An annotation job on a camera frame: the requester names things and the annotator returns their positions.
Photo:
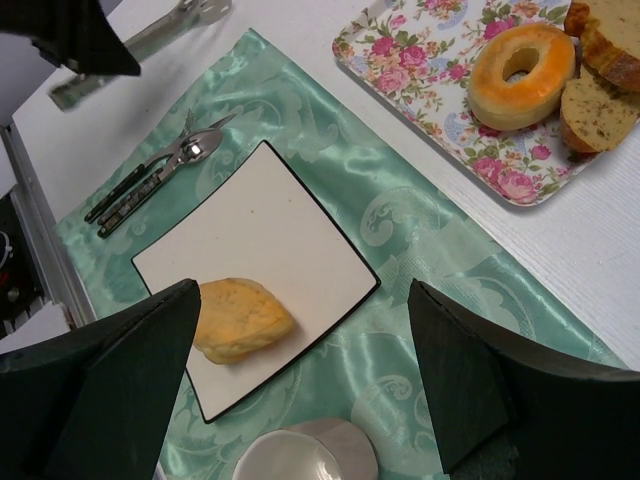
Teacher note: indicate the square white plate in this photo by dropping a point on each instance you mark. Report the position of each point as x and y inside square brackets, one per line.
[265, 225]

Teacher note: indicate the upper brown bread slice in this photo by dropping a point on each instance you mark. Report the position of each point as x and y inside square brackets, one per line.
[608, 32]

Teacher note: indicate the orange ring donut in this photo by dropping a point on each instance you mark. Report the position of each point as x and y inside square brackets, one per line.
[519, 76]

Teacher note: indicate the long yellow bread loaf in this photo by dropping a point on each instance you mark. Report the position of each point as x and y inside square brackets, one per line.
[238, 316]

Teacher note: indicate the pink mug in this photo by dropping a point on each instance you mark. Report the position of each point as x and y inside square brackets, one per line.
[326, 448]

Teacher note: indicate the green satin placemat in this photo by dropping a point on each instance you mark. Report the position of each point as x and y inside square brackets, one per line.
[366, 370]

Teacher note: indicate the brown bread slice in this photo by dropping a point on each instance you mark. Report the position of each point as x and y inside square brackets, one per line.
[608, 32]
[596, 115]

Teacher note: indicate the lower brown bread slice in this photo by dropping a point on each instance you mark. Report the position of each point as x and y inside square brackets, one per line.
[596, 115]

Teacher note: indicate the metal serving tongs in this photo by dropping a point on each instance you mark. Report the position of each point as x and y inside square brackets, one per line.
[185, 16]

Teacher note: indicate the fork with patterned handle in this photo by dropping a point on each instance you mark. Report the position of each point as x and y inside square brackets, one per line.
[139, 173]

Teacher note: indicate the floral rectangular tray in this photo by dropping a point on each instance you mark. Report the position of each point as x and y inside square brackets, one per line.
[418, 57]

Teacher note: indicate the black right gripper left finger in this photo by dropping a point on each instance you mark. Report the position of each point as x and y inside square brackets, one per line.
[95, 403]

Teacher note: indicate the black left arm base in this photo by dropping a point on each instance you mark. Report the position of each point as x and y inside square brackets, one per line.
[22, 293]

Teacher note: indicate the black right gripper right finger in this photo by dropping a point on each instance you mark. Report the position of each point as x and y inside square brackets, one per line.
[506, 407]

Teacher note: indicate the aluminium frame rail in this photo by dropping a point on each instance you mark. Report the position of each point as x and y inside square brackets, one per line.
[58, 277]

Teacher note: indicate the spoon with patterned handle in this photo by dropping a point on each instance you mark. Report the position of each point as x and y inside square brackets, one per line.
[192, 149]

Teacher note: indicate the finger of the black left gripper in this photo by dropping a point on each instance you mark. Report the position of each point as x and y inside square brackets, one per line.
[70, 33]

